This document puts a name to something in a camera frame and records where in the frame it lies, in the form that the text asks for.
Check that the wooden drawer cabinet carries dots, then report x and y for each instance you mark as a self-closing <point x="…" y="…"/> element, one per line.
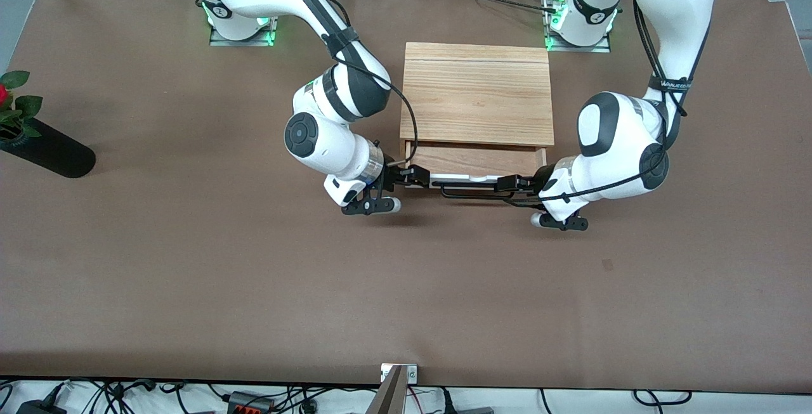
<point x="476" y="94"/>

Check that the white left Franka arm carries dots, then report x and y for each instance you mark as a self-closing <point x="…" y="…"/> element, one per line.
<point x="618" y="141"/>

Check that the black ribbed vase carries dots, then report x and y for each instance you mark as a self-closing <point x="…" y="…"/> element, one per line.
<point x="57" y="154"/>

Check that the red rose with green leaves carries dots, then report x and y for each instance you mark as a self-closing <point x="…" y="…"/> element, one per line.
<point x="16" y="109"/>

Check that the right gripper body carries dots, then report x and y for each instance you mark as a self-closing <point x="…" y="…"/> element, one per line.
<point x="394" y="175"/>

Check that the black power adapter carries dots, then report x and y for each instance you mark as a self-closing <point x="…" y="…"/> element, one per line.
<point x="38" y="407"/>

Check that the grey camera mount pole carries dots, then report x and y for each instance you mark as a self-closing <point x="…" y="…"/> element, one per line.
<point x="390" y="398"/>

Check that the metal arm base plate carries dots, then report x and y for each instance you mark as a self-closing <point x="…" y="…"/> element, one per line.
<point x="580" y="49"/>
<point x="244" y="42"/>

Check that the silver mount bracket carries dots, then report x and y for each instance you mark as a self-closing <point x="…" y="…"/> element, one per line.
<point x="412" y="374"/>

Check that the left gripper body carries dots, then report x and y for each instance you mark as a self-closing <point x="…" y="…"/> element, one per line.
<point x="539" y="182"/>

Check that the black adapter with orange plugs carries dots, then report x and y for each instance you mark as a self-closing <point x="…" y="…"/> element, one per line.
<point x="250" y="404"/>

